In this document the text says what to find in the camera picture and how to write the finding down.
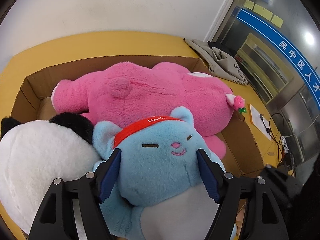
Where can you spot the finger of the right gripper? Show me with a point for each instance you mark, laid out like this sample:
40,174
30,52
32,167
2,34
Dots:
284,187

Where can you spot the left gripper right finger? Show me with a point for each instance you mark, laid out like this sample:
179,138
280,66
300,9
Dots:
262,215

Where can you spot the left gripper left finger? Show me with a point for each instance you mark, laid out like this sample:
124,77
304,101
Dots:
67,204

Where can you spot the blue plush cat toy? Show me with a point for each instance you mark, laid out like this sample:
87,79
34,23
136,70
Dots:
159,193

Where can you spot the white panda plush toy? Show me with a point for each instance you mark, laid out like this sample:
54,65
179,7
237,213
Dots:
34,153

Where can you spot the white orange paper card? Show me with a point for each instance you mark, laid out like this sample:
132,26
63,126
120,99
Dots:
260,122

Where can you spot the blue door banner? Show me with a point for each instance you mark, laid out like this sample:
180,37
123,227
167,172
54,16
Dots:
284,45

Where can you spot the pink plush bear toy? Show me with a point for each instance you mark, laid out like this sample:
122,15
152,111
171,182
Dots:
126,92

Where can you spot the grey cloth bag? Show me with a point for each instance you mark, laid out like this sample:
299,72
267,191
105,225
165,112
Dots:
220,63

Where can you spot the yellow sticky notes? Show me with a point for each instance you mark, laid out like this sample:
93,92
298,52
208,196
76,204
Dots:
265,13

